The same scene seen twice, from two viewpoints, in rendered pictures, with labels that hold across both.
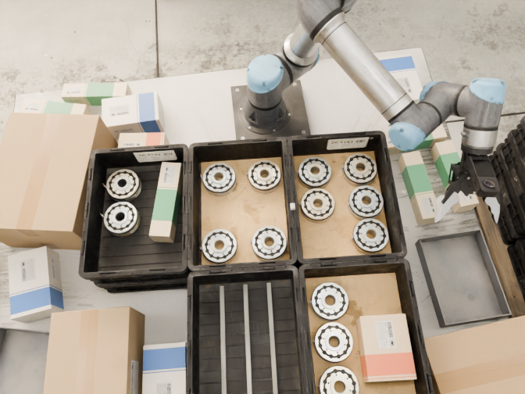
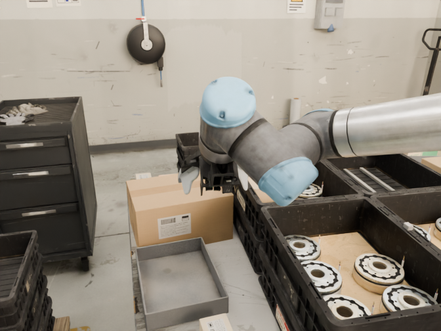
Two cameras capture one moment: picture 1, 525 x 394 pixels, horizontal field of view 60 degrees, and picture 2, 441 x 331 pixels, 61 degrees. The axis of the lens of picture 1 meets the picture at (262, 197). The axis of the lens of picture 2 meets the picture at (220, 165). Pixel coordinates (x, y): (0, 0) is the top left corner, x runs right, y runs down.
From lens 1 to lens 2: 1.48 m
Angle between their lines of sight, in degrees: 90
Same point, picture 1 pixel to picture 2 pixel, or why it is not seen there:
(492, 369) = (177, 187)
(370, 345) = not seen: hidden behind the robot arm
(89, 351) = not seen: outside the picture
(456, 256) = (176, 303)
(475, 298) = (163, 270)
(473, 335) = (189, 199)
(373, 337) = not seen: hidden behind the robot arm
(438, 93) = (294, 135)
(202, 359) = (399, 186)
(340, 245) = (327, 249)
